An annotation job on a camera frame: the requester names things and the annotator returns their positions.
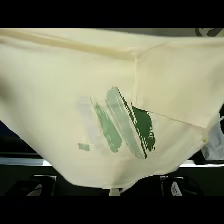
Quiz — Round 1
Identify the cream T-shirt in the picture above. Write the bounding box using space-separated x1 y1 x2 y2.
0 27 224 192

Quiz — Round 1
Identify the white office chair base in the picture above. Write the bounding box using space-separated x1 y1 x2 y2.
195 27 224 38

